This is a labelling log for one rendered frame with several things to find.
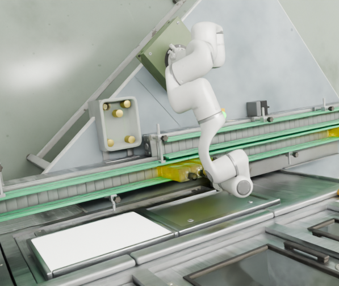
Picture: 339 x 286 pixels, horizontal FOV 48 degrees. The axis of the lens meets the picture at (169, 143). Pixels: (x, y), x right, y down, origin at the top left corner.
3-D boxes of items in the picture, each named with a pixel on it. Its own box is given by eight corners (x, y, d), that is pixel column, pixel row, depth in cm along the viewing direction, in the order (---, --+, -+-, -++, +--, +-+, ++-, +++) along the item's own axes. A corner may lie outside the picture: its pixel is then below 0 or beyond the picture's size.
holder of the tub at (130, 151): (100, 162, 170) (107, 163, 164) (92, 100, 167) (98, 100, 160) (135, 155, 179) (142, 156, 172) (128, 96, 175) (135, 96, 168)
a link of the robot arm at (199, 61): (178, 50, 139) (162, 48, 126) (210, 33, 134) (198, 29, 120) (192, 84, 139) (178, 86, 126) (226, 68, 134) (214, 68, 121)
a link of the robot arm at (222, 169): (216, 112, 127) (241, 168, 128) (182, 127, 124) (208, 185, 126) (225, 109, 118) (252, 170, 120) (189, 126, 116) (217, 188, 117)
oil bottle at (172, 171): (158, 176, 171) (183, 183, 152) (156, 164, 170) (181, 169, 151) (168, 173, 173) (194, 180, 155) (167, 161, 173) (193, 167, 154)
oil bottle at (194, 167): (168, 173, 173) (195, 180, 155) (167, 161, 173) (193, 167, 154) (179, 171, 176) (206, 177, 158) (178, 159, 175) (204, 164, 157)
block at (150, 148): (143, 156, 174) (150, 157, 168) (141, 135, 172) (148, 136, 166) (150, 154, 175) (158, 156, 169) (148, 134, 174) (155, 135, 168)
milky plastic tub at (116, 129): (99, 150, 169) (106, 152, 162) (92, 100, 166) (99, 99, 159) (134, 144, 178) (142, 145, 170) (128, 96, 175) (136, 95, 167)
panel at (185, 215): (26, 247, 135) (47, 284, 105) (25, 239, 134) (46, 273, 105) (226, 190, 178) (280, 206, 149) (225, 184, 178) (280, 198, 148)
